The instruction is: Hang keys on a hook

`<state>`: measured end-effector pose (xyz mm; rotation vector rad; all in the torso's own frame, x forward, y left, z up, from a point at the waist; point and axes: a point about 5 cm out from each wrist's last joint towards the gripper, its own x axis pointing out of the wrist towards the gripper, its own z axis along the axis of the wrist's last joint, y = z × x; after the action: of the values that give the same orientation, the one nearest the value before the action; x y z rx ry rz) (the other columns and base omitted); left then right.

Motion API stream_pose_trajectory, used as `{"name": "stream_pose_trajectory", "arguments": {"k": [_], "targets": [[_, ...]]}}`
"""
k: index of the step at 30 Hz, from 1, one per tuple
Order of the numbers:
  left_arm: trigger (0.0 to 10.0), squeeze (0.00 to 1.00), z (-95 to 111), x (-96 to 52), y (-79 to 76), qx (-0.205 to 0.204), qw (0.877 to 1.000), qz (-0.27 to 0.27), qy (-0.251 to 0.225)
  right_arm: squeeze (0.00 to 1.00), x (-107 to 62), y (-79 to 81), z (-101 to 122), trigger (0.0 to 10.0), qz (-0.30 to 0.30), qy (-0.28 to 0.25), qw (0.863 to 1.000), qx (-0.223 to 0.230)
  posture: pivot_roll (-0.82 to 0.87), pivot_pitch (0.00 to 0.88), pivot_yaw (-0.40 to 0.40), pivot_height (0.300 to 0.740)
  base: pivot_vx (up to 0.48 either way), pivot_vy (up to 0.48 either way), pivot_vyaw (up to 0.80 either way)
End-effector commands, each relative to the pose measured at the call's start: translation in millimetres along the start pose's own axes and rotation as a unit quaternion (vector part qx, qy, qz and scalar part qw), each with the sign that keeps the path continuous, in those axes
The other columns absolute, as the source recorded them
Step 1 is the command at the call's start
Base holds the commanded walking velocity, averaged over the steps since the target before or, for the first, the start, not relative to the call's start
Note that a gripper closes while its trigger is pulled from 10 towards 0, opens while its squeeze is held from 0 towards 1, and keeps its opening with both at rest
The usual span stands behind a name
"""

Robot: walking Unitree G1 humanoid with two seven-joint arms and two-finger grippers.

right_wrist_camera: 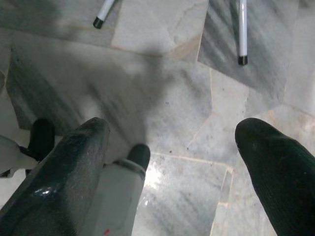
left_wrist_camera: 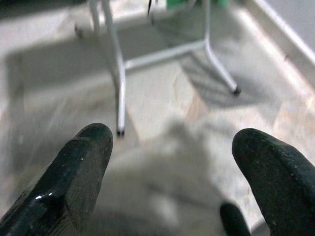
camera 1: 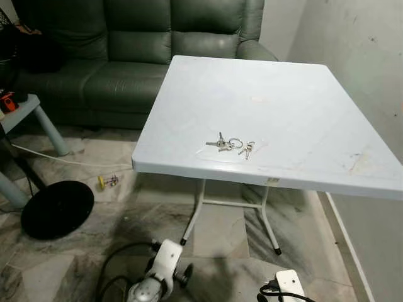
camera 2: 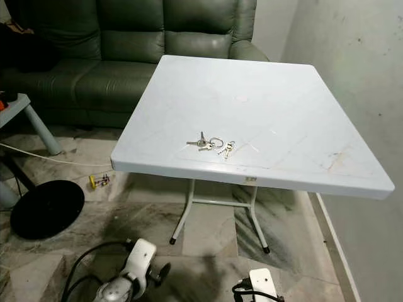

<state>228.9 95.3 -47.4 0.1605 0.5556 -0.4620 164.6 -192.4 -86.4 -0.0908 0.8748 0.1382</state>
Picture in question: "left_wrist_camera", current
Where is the white metal tube frame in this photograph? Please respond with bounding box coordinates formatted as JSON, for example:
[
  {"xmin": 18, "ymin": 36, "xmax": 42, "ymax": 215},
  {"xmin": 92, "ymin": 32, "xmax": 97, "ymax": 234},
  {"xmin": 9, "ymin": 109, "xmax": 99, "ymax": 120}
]
[{"xmin": 73, "ymin": 0, "xmax": 242, "ymax": 137}]

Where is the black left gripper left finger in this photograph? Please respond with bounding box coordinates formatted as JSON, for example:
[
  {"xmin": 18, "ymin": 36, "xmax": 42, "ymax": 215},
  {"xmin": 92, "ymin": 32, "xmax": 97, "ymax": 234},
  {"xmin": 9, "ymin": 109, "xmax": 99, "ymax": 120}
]
[{"xmin": 0, "ymin": 122, "xmax": 114, "ymax": 236}]

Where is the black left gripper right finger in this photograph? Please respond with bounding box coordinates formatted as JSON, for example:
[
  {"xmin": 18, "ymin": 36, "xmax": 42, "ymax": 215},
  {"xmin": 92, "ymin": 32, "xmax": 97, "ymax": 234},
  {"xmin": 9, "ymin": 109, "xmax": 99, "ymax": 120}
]
[{"xmin": 231, "ymin": 127, "xmax": 315, "ymax": 236}]

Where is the green plastic object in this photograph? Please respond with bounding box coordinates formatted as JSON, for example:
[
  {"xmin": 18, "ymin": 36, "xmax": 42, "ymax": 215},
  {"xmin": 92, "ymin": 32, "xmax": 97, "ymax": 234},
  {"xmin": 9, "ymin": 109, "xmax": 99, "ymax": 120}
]
[{"xmin": 166, "ymin": 0, "xmax": 228, "ymax": 10}]

